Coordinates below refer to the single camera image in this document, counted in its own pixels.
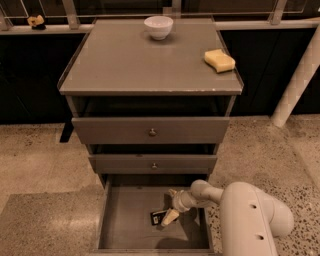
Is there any round top drawer knob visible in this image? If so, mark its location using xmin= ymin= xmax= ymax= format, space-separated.
xmin=149 ymin=128 xmax=157 ymax=137

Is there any yellow sponge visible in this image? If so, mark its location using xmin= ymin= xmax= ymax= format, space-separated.
xmin=204 ymin=49 xmax=235 ymax=73

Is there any white diagonal post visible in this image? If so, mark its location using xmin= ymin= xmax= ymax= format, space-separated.
xmin=271 ymin=25 xmax=320 ymax=127

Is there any grey drawer cabinet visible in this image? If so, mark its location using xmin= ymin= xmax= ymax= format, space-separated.
xmin=57 ymin=17 xmax=245 ymax=188

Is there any grey middle drawer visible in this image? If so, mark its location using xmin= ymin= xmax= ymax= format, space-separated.
xmin=89 ymin=154 xmax=217 ymax=174

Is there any grey open bottom drawer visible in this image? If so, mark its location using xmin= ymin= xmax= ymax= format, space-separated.
xmin=90 ymin=174 xmax=214 ymax=256

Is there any grey top drawer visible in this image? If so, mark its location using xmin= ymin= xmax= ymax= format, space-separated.
xmin=72 ymin=117 xmax=229 ymax=144

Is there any metal railing frame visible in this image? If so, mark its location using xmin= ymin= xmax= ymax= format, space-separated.
xmin=0 ymin=0 xmax=320 ymax=34

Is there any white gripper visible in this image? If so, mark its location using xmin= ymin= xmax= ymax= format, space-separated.
xmin=161 ymin=189 xmax=213 ymax=227

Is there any round drawer knob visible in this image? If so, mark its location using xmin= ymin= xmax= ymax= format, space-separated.
xmin=149 ymin=128 xmax=157 ymax=137
xmin=151 ymin=163 xmax=158 ymax=170

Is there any black rxbar chocolate bar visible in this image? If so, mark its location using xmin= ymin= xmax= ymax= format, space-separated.
xmin=150 ymin=210 xmax=167 ymax=226

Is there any small yellow black object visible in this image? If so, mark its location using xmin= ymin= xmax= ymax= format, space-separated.
xmin=27 ymin=15 xmax=46 ymax=30

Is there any white ceramic bowl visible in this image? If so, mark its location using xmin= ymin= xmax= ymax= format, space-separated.
xmin=144 ymin=16 xmax=173 ymax=40

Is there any round middle drawer knob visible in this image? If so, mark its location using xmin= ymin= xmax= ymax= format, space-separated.
xmin=151 ymin=163 xmax=158 ymax=170

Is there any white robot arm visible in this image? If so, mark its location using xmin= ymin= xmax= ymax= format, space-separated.
xmin=161 ymin=180 xmax=294 ymax=256

